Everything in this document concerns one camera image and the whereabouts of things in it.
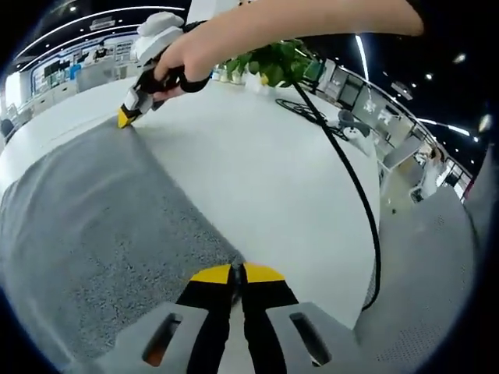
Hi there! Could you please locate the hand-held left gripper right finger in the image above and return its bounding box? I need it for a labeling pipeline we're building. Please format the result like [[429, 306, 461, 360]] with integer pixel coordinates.
[[241, 261, 356, 374]]

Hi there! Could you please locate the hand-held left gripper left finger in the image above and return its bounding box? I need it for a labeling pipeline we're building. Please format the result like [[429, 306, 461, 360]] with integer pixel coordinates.
[[93, 263, 235, 374]]

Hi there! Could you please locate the grey towel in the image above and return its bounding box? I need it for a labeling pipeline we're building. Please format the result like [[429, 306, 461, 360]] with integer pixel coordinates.
[[0, 122, 250, 369]]

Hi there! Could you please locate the person's right hand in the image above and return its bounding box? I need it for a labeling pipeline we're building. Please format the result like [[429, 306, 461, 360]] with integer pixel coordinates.
[[150, 22, 224, 102]]

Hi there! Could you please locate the light grey office chair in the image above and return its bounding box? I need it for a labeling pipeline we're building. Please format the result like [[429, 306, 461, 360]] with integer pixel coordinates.
[[76, 64, 119, 93]]

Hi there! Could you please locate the ceiling air conditioner unit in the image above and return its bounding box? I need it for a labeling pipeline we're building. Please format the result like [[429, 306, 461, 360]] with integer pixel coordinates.
[[88, 16, 117, 33]]

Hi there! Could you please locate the small plant in white pot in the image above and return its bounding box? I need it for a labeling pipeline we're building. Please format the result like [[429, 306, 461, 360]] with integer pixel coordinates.
[[216, 57, 250, 83]]

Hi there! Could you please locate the green potted plant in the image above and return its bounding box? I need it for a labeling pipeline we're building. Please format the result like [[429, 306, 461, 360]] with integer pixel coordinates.
[[243, 38, 317, 89]]

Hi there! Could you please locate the black office chair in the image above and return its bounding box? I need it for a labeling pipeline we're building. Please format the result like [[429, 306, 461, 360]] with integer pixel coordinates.
[[0, 118, 17, 143]]

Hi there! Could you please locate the white handheld controller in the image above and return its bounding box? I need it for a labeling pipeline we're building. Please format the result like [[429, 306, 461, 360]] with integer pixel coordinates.
[[337, 108, 376, 152]]

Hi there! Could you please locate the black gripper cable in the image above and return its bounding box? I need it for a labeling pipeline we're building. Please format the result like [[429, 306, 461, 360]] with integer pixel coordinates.
[[290, 77, 382, 312]]

